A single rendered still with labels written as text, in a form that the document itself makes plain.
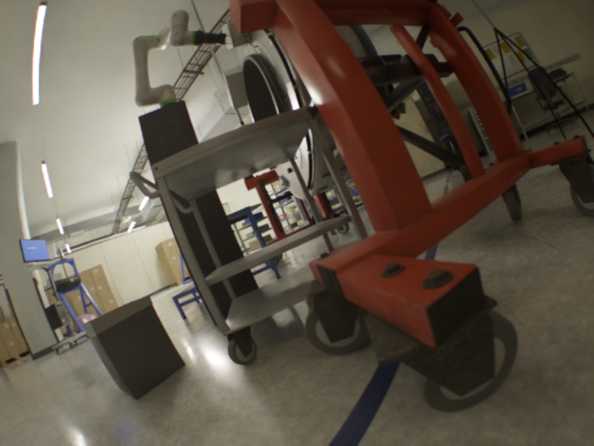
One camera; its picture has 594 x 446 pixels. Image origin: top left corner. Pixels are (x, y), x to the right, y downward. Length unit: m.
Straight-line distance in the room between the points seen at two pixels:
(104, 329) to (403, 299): 0.91
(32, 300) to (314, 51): 5.25
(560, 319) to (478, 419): 0.25
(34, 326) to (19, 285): 0.76
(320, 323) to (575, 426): 0.55
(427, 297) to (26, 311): 5.34
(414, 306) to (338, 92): 0.41
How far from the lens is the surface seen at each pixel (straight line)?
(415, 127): 6.00
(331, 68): 0.54
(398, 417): 0.46
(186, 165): 0.77
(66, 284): 5.44
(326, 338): 0.62
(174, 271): 7.75
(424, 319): 0.23
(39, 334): 5.29
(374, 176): 0.47
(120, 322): 0.99
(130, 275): 8.59
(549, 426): 0.41
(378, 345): 0.28
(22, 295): 5.35
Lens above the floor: 0.36
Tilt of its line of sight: 1 degrees down
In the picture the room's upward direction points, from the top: 24 degrees counter-clockwise
